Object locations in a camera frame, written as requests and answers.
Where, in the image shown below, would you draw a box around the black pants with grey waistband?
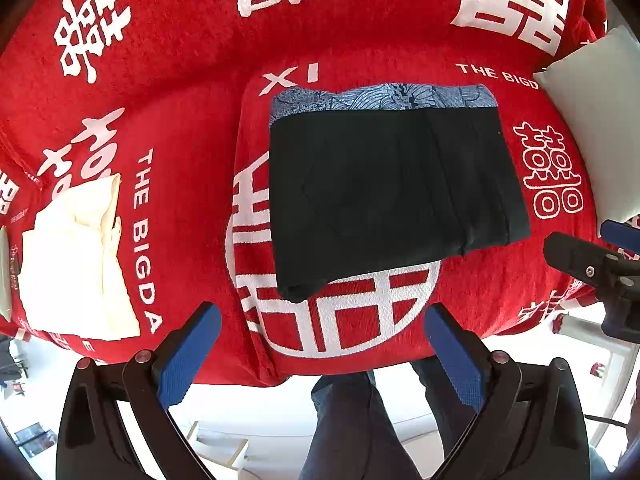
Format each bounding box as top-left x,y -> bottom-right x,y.
269,84 -> 530,304

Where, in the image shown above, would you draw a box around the cream folded cloth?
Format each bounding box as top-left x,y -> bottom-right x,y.
18,174 -> 141,341

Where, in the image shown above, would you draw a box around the person's legs in jeans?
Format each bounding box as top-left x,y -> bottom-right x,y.
299,356 -> 475,480

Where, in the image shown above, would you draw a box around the red blanket with white print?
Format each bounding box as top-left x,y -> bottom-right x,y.
1,0 -> 605,387

